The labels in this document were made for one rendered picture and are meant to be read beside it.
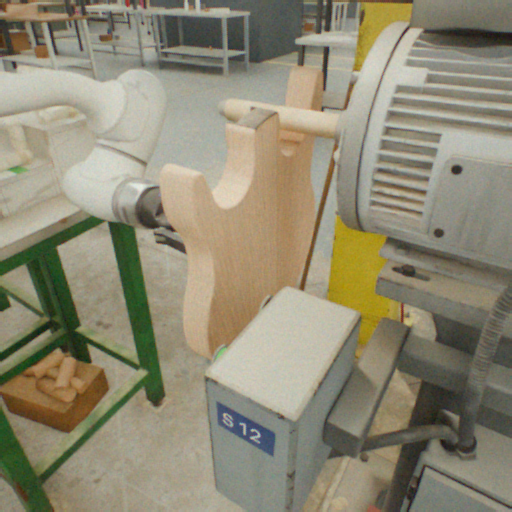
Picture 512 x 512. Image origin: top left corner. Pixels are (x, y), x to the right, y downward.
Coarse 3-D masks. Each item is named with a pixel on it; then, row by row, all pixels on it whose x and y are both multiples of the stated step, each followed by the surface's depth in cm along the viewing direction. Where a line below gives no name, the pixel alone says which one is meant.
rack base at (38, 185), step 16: (32, 160) 110; (0, 176) 101; (16, 176) 102; (32, 176) 105; (48, 176) 109; (0, 192) 100; (16, 192) 103; (32, 192) 107; (48, 192) 110; (0, 208) 101; (16, 208) 104
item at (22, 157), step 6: (24, 150) 105; (0, 156) 101; (6, 156) 102; (12, 156) 103; (18, 156) 104; (24, 156) 105; (30, 156) 106; (0, 162) 100; (6, 162) 101; (12, 162) 103; (18, 162) 104; (24, 162) 105; (0, 168) 101; (6, 168) 102
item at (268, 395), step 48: (288, 288) 49; (240, 336) 42; (288, 336) 42; (336, 336) 42; (240, 384) 37; (288, 384) 37; (336, 384) 44; (240, 432) 40; (288, 432) 35; (432, 432) 51; (240, 480) 44; (288, 480) 39
